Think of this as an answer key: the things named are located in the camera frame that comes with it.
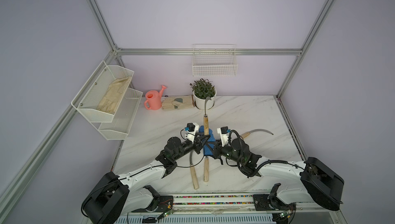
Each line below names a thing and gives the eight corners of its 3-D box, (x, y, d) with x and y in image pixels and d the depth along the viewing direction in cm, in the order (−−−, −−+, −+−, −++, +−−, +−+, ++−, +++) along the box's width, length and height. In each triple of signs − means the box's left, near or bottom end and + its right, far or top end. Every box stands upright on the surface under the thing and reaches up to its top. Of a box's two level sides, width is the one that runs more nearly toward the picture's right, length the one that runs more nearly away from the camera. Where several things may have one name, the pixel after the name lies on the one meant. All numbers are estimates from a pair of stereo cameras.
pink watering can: (147, 111, 113) (143, 100, 104) (152, 96, 124) (148, 85, 115) (162, 111, 113) (159, 100, 104) (165, 96, 124) (163, 85, 115)
